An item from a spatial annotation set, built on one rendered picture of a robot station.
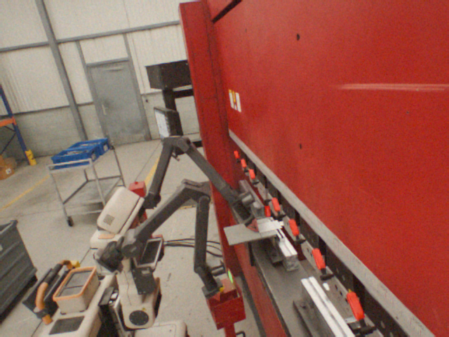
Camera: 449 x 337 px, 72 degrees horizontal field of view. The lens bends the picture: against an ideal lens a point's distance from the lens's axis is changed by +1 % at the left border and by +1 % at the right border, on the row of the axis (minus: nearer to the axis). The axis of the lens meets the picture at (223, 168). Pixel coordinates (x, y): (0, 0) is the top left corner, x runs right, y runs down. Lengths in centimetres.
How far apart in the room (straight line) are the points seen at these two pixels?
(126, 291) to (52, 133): 835
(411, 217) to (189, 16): 199
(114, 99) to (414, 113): 857
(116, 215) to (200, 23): 145
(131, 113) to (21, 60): 296
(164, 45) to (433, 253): 823
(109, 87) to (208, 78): 673
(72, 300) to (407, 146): 166
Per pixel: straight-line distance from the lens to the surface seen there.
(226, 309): 167
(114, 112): 900
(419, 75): 58
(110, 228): 155
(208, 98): 235
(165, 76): 246
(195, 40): 233
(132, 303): 178
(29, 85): 983
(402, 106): 62
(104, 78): 895
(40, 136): 1003
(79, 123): 920
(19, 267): 377
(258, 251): 181
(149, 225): 134
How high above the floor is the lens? 194
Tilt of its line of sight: 20 degrees down
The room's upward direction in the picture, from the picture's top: 9 degrees counter-clockwise
